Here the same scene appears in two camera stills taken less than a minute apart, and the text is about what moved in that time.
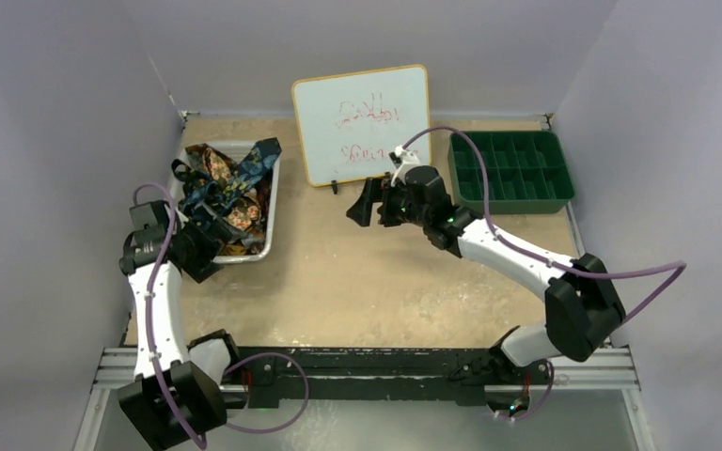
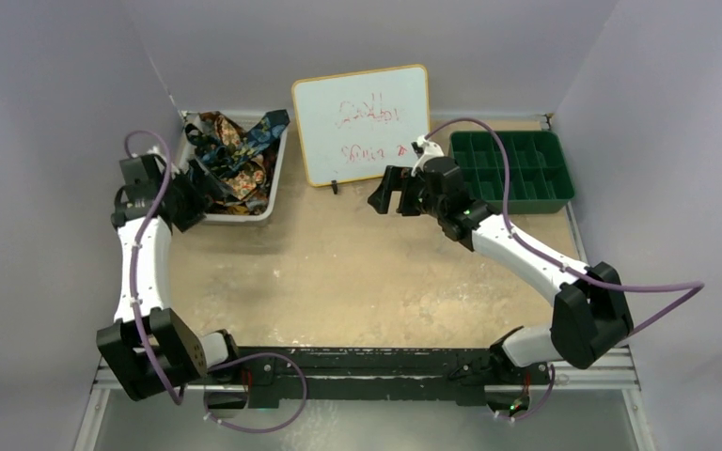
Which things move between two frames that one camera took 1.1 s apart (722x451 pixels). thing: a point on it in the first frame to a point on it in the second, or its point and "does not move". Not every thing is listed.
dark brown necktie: x=214 y=164 to x=257 y=202
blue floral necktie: x=217 y=195 to x=223 y=160
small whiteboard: x=351 y=123 does not move
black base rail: x=466 y=374 does not move
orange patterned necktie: x=246 y=211 to x=243 y=187
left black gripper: x=211 y=239 to x=201 y=194
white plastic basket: x=236 y=150 to x=239 y=158
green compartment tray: x=527 y=171 does not move
